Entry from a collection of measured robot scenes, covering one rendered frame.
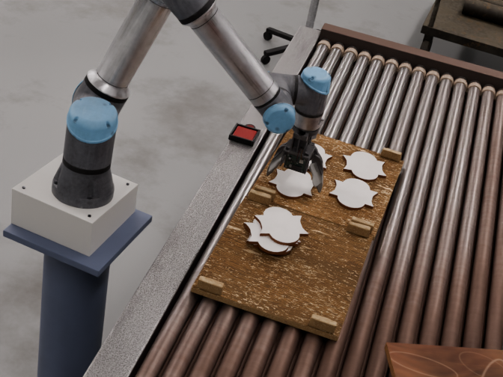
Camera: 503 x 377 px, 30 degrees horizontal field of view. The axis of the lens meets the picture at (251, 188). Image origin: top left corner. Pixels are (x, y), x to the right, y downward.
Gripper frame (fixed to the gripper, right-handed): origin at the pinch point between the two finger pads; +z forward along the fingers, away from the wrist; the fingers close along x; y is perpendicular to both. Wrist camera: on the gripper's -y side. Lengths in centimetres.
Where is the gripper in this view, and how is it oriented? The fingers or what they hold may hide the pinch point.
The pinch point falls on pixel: (293, 182)
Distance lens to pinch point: 253.8
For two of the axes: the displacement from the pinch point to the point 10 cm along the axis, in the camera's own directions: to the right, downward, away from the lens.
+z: -1.6, 8.0, 5.8
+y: -3.2, 5.2, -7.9
